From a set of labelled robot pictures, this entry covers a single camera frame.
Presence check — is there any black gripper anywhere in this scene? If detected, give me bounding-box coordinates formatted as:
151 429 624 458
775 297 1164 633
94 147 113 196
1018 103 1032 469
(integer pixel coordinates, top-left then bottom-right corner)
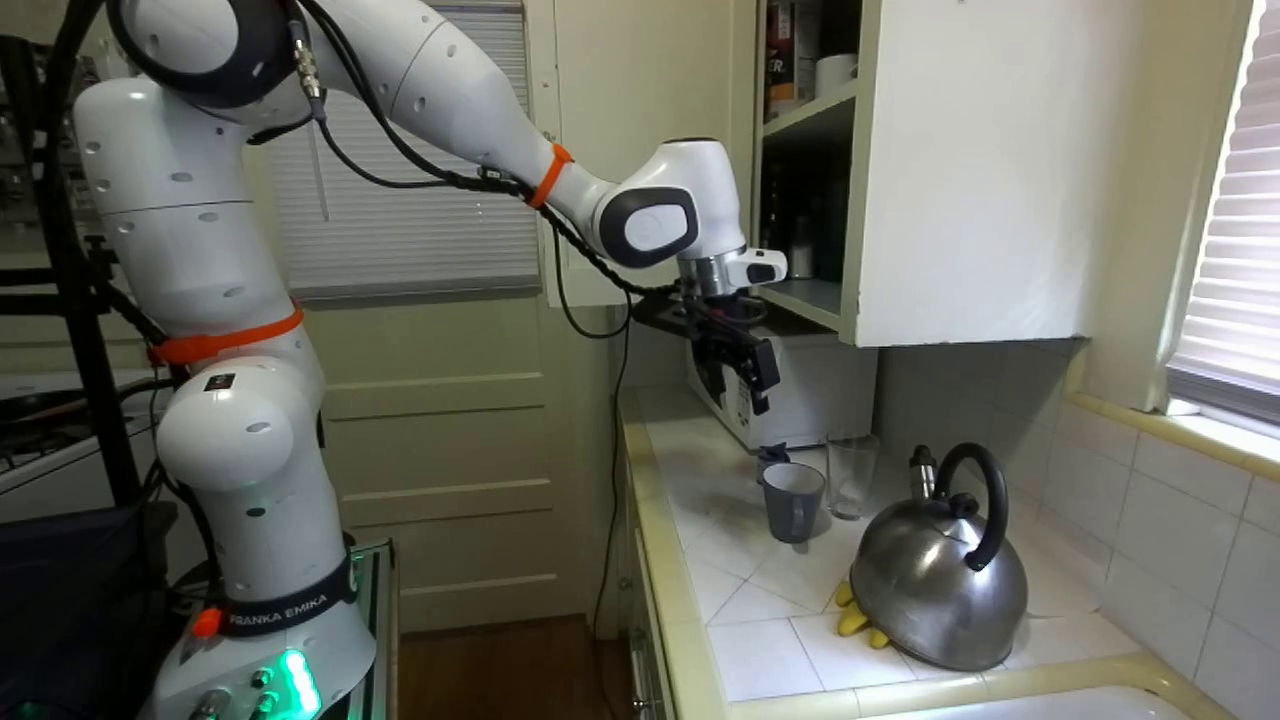
686 293 783 419

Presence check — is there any grey mug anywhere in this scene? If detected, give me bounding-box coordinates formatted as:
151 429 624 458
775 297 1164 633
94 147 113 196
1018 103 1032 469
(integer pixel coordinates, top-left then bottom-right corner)
755 457 834 546

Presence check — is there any open white cabinet door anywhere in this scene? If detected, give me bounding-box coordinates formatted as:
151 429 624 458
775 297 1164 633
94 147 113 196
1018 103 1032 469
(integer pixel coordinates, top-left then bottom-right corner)
528 0 762 312

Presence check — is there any white cup in cabinet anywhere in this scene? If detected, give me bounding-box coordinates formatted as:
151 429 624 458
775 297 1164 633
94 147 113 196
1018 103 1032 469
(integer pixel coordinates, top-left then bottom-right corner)
812 52 860 96

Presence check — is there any dark bottle in cabinet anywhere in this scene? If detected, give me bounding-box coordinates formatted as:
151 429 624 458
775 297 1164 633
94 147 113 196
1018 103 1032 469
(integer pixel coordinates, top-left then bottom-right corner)
763 0 806 114

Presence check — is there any window blind beside cabinet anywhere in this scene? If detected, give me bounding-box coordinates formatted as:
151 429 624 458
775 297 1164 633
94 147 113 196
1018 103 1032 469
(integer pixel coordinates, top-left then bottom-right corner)
243 0 543 302

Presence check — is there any clear drinking glass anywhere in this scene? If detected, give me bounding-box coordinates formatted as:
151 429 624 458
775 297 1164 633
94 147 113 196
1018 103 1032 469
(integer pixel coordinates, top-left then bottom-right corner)
826 437 886 524

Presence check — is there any yellow sponge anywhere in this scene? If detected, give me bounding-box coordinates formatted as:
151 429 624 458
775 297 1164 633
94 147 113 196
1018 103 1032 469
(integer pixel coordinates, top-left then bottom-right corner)
834 579 896 654

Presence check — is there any window blind above sink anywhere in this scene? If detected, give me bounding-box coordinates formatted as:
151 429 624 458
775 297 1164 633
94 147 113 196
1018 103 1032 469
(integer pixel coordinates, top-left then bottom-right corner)
1164 0 1280 431

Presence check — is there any black metal stand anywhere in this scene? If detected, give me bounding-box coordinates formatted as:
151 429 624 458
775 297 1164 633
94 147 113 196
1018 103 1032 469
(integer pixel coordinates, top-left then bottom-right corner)
0 0 151 512

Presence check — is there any dark bag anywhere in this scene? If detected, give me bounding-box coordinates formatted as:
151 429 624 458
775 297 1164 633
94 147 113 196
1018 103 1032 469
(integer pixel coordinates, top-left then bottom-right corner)
0 495 180 720

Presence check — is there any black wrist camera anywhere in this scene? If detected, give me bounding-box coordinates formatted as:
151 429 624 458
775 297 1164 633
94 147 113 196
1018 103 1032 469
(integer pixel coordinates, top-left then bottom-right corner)
630 287 738 341

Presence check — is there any steel kettle with black handle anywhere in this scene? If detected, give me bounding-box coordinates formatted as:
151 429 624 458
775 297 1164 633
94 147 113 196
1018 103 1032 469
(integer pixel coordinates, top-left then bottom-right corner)
850 439 1032 676

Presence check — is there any orange strap near wrist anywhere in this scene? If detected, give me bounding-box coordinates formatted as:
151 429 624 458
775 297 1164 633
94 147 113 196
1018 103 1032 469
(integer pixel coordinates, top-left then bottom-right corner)
528 141 582 210

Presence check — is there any white wall cabinet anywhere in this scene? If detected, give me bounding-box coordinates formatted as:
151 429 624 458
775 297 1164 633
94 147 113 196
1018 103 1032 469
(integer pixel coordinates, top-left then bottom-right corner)
753 0 1113 353

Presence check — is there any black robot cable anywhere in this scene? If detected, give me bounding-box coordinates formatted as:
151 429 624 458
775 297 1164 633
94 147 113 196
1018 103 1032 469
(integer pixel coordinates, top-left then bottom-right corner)
243 0 696 353

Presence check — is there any orange strap on lower arm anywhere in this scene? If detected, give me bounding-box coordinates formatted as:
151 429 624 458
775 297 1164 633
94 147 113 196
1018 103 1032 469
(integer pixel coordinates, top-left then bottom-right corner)
148 302 314 374

